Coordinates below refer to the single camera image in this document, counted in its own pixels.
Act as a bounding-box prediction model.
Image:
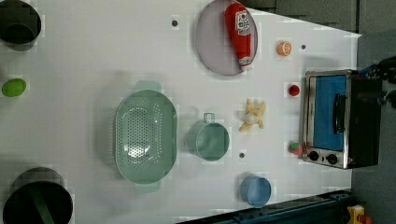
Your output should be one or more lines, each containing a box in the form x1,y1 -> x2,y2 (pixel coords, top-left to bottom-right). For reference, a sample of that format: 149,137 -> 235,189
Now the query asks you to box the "peeled yellow toy banana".
239,99 -> 266,132

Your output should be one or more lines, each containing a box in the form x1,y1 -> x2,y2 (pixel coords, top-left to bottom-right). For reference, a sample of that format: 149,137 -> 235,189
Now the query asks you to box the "black silver toaster oven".
302,70 -> 382,170

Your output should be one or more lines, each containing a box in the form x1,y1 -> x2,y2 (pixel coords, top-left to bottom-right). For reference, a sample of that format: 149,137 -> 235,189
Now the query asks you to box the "green oval colander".
113,80 -> 177,194

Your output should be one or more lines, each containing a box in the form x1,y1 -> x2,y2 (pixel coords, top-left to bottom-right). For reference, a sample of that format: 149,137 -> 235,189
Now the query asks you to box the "grey round plate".
195,0 -> 258,76

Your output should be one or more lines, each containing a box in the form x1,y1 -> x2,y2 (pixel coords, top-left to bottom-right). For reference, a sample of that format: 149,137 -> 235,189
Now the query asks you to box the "blue cup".
240,175 -> 272,208

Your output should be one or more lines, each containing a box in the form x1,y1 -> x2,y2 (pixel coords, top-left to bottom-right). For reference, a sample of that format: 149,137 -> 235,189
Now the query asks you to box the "small red ball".
289,85 -> 300,97

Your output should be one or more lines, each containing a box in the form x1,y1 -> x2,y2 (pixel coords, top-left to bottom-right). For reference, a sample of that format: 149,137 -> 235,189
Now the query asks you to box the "red ketchup bottle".
224,3 -> 252,71

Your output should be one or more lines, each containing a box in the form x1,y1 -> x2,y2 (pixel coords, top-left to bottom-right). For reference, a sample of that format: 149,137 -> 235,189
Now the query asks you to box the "pink green strawberry toy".
289,142 -> 303,156

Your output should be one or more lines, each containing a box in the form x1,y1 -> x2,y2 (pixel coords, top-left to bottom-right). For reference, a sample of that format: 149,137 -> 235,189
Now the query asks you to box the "orange slice toy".
276,41 -> 292,57

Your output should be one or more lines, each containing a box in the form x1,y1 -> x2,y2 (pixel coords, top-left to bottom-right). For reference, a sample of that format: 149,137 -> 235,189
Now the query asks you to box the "black cylinder lower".
2,167 -> 74,224

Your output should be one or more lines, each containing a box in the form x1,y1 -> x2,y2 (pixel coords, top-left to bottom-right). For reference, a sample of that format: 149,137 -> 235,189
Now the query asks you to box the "black cylinder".
0,0 -> 42,51
2,167 -> 74,224

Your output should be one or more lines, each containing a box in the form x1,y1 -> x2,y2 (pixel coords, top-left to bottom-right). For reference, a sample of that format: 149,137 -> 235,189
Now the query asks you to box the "green lime toy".
2,78 -> 27,97

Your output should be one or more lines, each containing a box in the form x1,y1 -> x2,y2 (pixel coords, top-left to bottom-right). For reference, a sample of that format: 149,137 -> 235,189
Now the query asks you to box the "yellow red emergency button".
347,205 -> 373,224

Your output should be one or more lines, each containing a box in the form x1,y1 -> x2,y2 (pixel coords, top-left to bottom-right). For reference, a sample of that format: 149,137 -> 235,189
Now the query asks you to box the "black cylinder upper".
0,0 -> 42,51

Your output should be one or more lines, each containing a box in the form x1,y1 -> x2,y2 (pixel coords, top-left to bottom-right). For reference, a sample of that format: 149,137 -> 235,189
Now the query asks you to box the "green cup with handle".
187,112 -> 230,161

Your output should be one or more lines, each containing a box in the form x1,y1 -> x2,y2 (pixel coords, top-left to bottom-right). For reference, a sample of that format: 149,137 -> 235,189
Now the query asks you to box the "blue metal frame rail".
177,190 -> 356,224

